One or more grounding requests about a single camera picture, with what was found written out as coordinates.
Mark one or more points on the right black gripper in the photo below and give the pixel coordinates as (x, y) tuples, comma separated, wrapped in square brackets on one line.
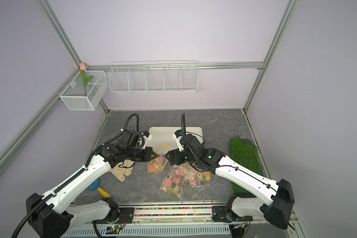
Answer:
[(175, 153)]

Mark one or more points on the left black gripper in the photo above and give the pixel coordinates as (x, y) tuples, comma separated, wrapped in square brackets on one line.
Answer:
[(146, 157)]

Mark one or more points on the cookie ziploc bag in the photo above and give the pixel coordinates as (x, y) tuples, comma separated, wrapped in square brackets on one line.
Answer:
[(199, 179), (158, 164), (176, 180)]

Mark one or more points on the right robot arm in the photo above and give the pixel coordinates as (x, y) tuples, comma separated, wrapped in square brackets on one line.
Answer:
[(277, 197)]

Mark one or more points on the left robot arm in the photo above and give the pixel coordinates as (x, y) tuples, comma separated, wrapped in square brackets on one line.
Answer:
[(51, 214)]

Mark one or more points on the white rectangular tray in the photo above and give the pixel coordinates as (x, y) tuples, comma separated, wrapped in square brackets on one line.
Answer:
[(166, 135)]

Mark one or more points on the beige work glove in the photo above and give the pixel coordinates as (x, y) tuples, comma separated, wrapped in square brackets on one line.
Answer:
[(122, 170)]

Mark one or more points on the blue yellow garden rake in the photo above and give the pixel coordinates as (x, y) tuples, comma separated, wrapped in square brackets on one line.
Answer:
[(95, 186)]

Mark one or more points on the green artificial grass mat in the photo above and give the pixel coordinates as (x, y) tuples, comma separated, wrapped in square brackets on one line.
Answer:
[(245, 153)]

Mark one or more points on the pink artificial tulip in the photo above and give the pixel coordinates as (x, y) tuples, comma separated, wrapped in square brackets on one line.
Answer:
[(85, 79)]

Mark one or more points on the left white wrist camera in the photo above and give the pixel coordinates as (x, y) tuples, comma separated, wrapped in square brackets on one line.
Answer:
[(144, 138)]

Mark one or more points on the white wire wall basket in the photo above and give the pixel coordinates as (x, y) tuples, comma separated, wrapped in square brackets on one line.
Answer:
[(153, 76)]

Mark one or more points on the white mesh wall box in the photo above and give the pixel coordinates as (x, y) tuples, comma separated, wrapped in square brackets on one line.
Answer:
[(73, 95)]

